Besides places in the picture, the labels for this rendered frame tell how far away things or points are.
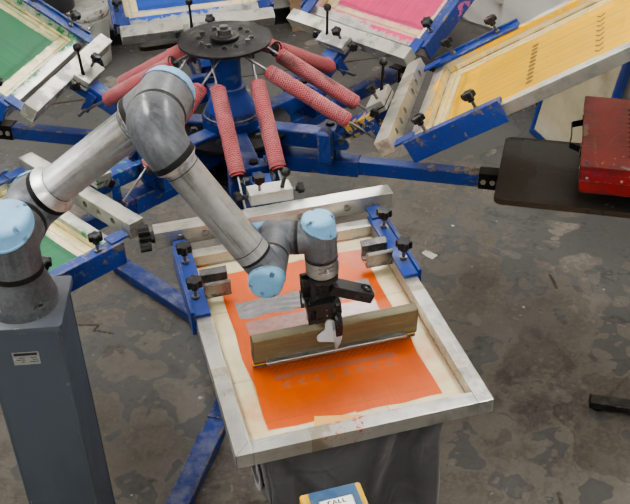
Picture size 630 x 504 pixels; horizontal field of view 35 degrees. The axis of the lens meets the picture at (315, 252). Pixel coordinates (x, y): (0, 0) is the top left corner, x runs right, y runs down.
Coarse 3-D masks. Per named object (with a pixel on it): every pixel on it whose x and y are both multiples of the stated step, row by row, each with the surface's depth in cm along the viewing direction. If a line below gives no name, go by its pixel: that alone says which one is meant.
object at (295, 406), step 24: (288, 264) 269; (240, 288) 261; (288, 288) 260; (288, 312) 252; (240, 336) 245; (264, 384) 230; (312, 384) 229; (336, 384) 229; (264, 408) 223; (288, 408) 223; (312, 408) 223; (336, 408) 223
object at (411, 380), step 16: (352, 256) 272; (304, 272) 266; (352, 272) 265; (368, 272) 265; (352, 304) 254; (368, 304) 254; (384, 304) 253; (400, 352) 238; (416, 352) 238; (400, 368) 233; (416, 368) 233; (352, 384) 229; (368, 384) 229; (384, 384) 229; (400, 384) 229; (416, 384) 228; (432, 384) 228; (352, 400) 225; (368, 400) 225; (384, 400) 224; (400, 400) 224
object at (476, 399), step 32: (352, 224) 278; (224, 256) 269; (416, 288) 252; (448, 352) 232; (224, 384) 225; (480, 384) 222; (224, 416) 216; (384, 416) 215; (416, 416) 215; (448, 416) 217; (256, 448) 208; (288, 448) 209; (320, 448) 212
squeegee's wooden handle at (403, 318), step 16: (352, 320) 233; (368, 320) 233; (384, 320) 235; (400, 320) 236; (416, 320) 238; (256, 336) 229; (272, 336) 229; (288, 336) 229; (304, 336) 231; (352, 336) 235; (368, 336) 237; (256, 352) 230; (272, 352) 231; (288, 352) 233
